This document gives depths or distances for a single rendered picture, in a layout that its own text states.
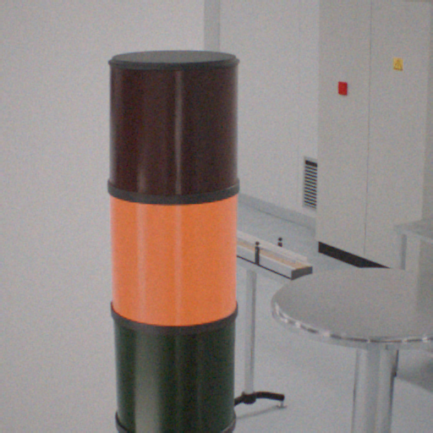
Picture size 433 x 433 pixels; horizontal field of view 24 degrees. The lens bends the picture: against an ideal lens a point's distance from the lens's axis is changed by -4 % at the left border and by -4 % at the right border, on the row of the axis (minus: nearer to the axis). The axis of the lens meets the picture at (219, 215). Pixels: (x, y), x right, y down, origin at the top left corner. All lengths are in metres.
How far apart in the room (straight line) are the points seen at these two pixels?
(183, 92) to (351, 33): 7.43
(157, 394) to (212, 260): 0.06
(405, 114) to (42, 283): 5.61
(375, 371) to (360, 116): 3.56
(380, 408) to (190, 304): 4.22
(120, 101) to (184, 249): 0.06
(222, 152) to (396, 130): 7.12
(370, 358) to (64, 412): 2.56
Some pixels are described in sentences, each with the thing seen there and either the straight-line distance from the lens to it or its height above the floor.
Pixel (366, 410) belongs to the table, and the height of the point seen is 0.44.
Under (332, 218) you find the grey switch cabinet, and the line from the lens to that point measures 8.18.
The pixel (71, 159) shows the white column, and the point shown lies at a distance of 1.97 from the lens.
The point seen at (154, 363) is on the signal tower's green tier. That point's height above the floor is 2.24.
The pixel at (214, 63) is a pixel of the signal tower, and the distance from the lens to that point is 0.38.
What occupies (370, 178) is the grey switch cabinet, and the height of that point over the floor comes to 0.72.
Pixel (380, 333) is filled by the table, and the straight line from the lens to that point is 4.11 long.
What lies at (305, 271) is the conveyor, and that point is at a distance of 4.92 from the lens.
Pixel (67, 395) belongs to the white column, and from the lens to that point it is 2.11.
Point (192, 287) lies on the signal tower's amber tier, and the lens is 0.39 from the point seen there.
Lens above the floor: 2.39
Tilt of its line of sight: 15 degrees down
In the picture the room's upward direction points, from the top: straight up
